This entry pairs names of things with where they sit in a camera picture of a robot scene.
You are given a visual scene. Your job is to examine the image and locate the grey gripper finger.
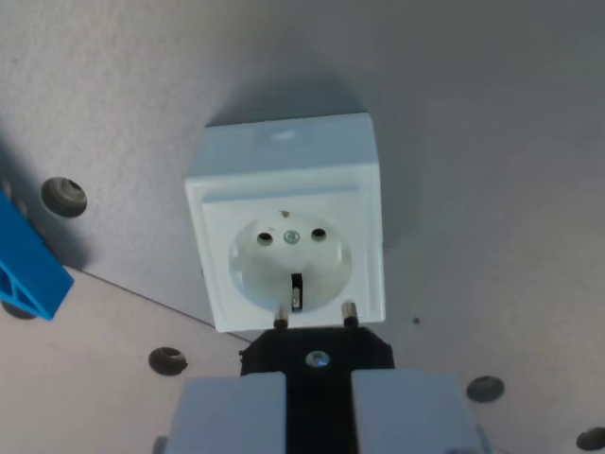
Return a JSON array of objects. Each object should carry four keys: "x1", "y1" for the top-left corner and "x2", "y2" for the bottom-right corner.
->
[
  {"x1": 351, "y1": 368, "x2": 486, "y2": 454},
  {"x1": 165, "y1": 373, "x2": 288, "y2": 454}
]

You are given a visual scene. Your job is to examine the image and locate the black power plug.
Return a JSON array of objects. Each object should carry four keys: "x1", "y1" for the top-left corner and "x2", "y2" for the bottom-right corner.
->
[{"x1": 238, "y1": 301, "x2": 396, "y2": 454}]

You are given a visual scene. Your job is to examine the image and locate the blue ribbed plastic rack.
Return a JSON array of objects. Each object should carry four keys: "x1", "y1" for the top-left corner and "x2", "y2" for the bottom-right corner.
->
[{"x1": 0, "y1": 182, "x2": 76, "y2": 323}]

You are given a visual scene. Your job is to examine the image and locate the white wall socket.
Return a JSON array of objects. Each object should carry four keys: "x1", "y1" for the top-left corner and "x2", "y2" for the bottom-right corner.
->
[{"x1": 183, "y1": 112, "x2": 387, "y2": 335}]

